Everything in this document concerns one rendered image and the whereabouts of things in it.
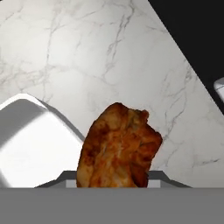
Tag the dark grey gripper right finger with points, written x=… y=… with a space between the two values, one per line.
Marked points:
x=159 y=179

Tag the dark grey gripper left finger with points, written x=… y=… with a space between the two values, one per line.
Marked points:
x=62 y=180

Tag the brown piece of meat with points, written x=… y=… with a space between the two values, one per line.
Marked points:
x=119 y=148

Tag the white tupperware container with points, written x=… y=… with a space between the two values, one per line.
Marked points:
x=35 y=143

